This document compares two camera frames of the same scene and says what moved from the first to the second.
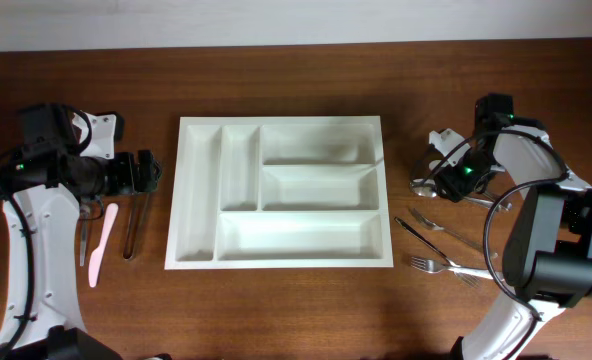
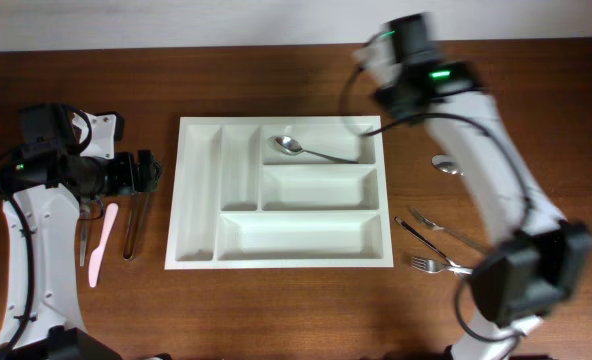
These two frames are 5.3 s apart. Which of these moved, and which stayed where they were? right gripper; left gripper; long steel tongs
Moved: right gripper
Stayed: long steel tongs; left gripper
